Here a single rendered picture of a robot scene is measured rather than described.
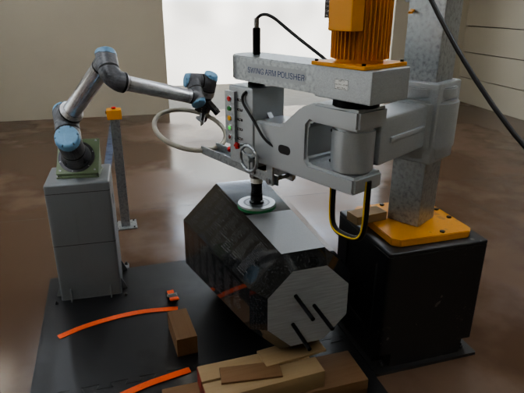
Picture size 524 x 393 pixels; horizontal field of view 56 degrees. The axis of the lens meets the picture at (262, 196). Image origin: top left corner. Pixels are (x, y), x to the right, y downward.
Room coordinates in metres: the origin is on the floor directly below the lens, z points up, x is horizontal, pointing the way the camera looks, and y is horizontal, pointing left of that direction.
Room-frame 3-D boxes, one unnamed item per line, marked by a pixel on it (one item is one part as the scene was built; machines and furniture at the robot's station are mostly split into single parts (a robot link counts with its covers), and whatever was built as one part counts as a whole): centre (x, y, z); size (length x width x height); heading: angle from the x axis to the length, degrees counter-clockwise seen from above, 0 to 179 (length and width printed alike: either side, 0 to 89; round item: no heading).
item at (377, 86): (2.36, -0.20, 1.60); 0.96 x 0.25 x 0.17; 41
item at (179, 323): (2.49, 0.48, 0.07); 0.30 x 0.12 x 0.12; 20
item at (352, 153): (2.13, -0.40, 1.33); 0.19 x 0.19 x 0.20
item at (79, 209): (3.15, 1.22, 0.43); 0.50 x 0.50 x 0.85; 14
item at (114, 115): (4.17, 1.26, 0.54); 0.20 x 0.20 x 1.09; 17
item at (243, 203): (2.62, 0.03, 0.86); 0.21 x 0.21 x 0.01
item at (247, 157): (2.46, 0.04, 1.18); 0.15 x 0.10 x 0.15; 41
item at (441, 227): (2.60, -0.85, 0.76); 0.49 x 0.49 x 0.05; 17
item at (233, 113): (2.60, 0.16, 1.35); 0.08 x 0.03 x 0.28; 41
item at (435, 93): (2.60, -0.85, 1.36); 0.35 x 0.35 x 0.41
